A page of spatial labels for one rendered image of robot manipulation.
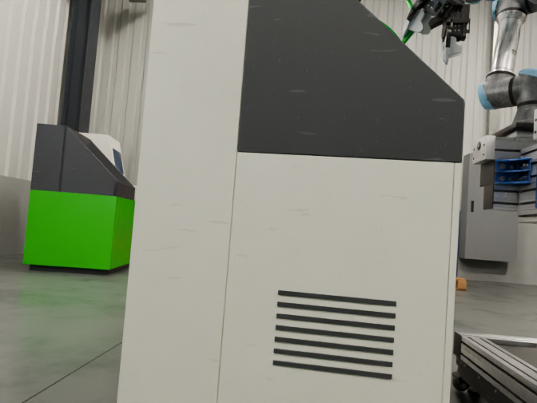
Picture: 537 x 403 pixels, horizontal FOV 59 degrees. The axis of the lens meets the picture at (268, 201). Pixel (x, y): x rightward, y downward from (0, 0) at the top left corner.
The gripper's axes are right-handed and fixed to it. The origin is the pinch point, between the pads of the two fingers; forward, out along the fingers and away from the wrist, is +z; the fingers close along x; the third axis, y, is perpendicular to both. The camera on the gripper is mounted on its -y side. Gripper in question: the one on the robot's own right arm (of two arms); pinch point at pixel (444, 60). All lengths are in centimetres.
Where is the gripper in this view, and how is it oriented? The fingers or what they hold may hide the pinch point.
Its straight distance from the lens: 184.1
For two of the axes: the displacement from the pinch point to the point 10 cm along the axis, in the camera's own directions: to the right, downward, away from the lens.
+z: -0.7, 10.0, -0.6
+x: 1.6, 0.7, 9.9
